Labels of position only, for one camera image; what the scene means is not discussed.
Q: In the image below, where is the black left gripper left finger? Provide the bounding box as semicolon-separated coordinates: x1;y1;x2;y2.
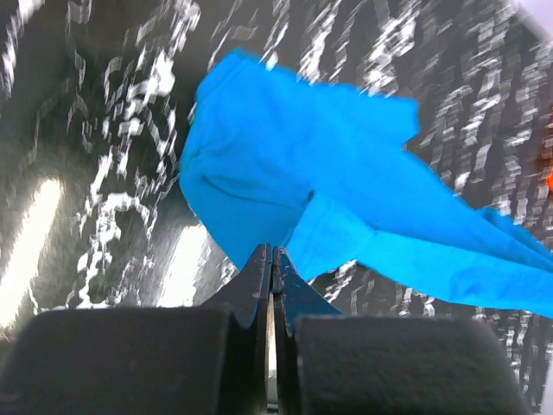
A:
1;245;270;414

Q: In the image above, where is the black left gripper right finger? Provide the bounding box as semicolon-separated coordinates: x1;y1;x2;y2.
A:
272;248;528;414

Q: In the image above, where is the blue t shirt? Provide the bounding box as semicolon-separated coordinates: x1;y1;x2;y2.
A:
180;49;552;316

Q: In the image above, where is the folded orange t shirt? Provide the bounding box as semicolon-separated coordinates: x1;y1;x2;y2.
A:
539;105;553;194

